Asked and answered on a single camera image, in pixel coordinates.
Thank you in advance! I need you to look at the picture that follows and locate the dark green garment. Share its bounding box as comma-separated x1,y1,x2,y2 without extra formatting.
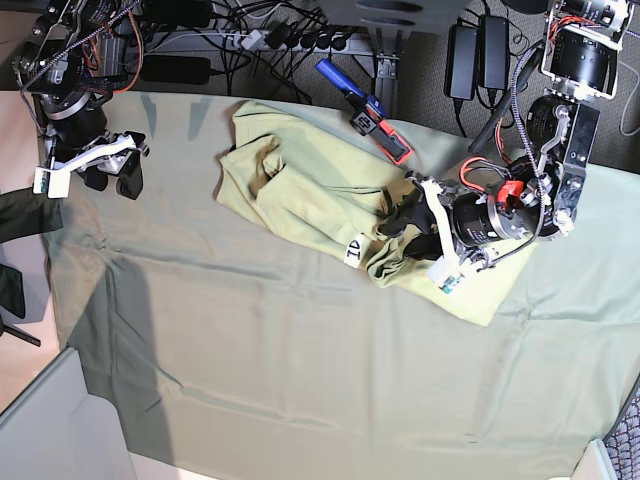
0,188,63,243

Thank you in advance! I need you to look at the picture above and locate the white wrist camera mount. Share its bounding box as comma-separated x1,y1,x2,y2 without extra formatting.
33,132,149,200
407,173,475,295

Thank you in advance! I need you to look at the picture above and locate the aluminium table frame leg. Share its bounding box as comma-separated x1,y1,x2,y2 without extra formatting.
353,27,411,118

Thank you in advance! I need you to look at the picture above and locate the blue orange bar clamp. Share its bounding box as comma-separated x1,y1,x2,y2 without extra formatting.
315,59,413,165

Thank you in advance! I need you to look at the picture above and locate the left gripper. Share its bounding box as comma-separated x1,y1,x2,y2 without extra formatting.
377,172,495,273

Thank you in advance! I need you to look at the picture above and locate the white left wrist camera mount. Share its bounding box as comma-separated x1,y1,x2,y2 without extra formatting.
407,173,475,295

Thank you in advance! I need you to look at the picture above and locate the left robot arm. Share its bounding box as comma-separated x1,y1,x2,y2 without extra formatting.
379,1,638,274

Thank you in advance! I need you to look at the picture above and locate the green table cloth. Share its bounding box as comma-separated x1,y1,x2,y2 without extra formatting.
45,92,639,479

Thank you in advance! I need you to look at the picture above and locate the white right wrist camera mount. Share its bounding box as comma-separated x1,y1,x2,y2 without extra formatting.
33,132,149,200

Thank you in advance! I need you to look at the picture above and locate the light green T-shirt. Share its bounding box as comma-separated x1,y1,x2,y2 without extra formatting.
216,101,535,326

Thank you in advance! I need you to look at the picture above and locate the white cable on floor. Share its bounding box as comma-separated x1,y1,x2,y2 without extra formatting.
617,74,640,137

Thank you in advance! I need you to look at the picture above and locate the black power adapter brick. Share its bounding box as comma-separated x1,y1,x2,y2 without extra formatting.
444,24,478,101

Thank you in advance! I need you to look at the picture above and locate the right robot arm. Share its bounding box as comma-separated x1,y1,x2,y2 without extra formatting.
13,1,149,200

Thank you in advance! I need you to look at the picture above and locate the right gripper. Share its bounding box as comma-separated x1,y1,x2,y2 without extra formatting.
74,130,149,200

